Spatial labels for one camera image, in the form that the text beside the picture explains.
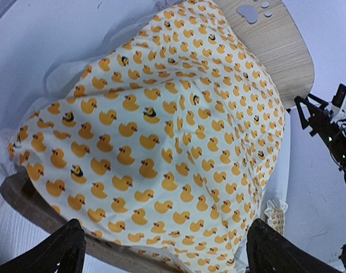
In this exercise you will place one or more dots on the small duck print pillow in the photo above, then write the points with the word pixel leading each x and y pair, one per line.
pixel 276 214

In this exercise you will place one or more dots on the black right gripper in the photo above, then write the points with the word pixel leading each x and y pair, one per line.
pixel 334 142

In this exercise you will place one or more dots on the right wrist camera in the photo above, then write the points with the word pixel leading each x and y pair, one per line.
pixel 338 104

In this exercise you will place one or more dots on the duck print ruffled cushion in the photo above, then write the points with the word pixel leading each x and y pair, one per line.
pixel 161 136

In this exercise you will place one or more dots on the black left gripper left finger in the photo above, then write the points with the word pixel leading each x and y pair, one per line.
pixel 63 251

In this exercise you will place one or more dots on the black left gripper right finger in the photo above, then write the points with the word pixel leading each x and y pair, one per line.
pixel 269 251

